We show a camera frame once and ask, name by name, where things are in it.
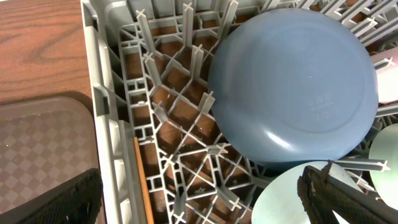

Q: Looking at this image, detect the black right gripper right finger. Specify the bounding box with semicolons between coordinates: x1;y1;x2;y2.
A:
297;164;397;224

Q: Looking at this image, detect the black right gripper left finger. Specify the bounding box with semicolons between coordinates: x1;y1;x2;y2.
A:
1;168;103;224

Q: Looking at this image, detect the light blue bowl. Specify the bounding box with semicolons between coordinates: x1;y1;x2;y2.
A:
251;160;363;224

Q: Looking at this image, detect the wooden chopstick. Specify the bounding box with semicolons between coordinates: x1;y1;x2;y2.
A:
134;137;154;224

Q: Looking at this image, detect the mint green bowl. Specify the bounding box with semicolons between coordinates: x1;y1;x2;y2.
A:
368;123;398;211

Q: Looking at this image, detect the dark blue plate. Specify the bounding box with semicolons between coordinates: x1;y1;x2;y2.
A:
208;8;379;164

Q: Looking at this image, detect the pink cup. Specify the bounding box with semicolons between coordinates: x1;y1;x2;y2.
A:
371;47;397;103

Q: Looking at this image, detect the grey dishwasher rack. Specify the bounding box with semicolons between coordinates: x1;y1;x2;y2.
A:
81;0;397;223

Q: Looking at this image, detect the brown serving tray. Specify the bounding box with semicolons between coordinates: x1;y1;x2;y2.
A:
1;96;100;223

